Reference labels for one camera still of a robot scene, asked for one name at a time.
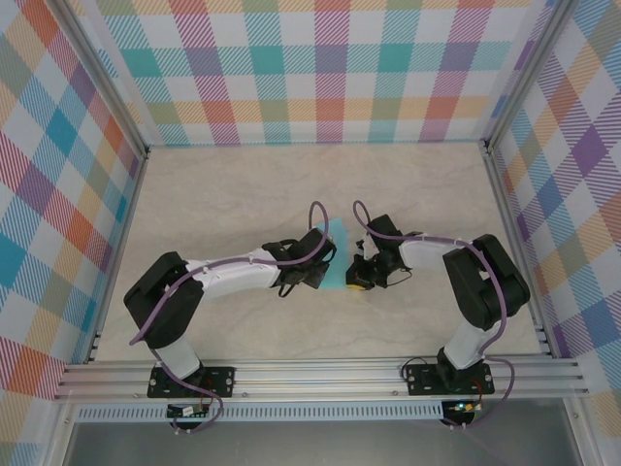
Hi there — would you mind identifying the teal paper sheet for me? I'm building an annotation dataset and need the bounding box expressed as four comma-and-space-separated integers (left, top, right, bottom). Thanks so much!
310, 216, 352, 292

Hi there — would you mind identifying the small black circuit board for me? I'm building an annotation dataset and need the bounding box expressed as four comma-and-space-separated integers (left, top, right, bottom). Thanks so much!
167, 404, 211, 419

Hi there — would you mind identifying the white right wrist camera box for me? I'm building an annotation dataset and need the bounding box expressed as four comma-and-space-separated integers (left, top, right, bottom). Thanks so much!
355, 236, 378, 262

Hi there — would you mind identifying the long aluminium mounting rail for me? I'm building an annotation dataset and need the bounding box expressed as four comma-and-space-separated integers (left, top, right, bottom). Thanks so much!
52, 356, 591, 402

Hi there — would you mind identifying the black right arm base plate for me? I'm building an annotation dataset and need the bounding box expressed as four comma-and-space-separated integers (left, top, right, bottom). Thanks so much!
406, 363, 494, 397

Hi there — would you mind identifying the aluminium table side rail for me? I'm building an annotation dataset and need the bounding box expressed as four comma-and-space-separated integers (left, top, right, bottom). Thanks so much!
84, 145, 151, 365
484, 140, 554, 360

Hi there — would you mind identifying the slotted grey cable tray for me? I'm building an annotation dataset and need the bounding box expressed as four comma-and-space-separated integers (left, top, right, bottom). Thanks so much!
76, 405, 445, 422

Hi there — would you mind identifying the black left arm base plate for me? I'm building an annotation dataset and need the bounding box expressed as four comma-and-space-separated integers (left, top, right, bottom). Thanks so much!
147, 366, 237, 399

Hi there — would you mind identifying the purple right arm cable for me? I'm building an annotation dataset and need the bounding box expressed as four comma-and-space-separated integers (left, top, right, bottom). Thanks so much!
351, 198, 516, 431

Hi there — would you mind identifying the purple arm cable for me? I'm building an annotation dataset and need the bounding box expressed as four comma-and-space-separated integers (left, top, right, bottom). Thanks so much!
128, 200, 343, 435
351, 198, 516, 431

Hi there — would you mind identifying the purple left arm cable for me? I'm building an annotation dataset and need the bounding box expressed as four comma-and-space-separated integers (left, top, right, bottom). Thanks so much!
128, 200, 343, 435

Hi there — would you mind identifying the aluminium frame post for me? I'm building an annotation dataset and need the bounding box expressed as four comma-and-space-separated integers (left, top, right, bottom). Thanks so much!
484, 0, 572, 151
50, 0, 150, 161

